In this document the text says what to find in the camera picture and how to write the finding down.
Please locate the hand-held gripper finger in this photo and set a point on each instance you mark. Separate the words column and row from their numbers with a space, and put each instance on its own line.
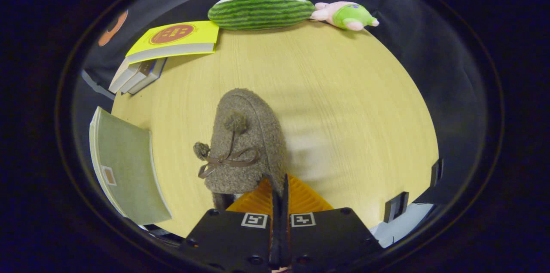
column 276, row 230
column 284, row 230

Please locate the brown fuzzy shoe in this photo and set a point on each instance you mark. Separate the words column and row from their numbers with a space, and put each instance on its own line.
column 249, row 148

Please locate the beige fabric storage box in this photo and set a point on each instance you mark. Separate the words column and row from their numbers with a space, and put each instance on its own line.
column 129, row 174

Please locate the blue-edged book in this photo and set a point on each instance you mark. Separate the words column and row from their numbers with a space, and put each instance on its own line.
column 149, row 75

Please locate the white book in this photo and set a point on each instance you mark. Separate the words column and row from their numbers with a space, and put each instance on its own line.
column 135, row 76

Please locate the yellow book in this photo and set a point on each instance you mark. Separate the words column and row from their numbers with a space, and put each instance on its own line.
column 176, row 38

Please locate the watermelon plush cushion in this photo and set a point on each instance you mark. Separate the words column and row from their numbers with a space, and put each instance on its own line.
column 262, row 11

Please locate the pink and green plush toy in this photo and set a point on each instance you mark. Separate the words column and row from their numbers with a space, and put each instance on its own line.
column 348, row 16

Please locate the black table bracket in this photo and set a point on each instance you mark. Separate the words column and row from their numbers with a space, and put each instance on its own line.
column 396, row 206
column 436, row 172

